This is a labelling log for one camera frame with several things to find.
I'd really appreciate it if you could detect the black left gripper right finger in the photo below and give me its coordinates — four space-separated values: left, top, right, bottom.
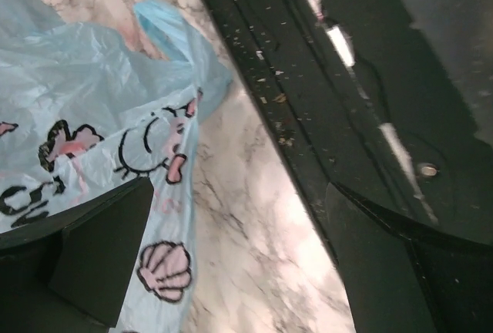
326 183 492 332

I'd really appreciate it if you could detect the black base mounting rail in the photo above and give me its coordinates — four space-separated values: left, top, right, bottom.
205 0 492 244

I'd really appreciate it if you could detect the light blue printed plastic bag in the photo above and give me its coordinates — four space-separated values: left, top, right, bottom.
1 0 231 332

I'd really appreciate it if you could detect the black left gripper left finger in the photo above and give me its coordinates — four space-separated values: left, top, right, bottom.
1 178 153 332

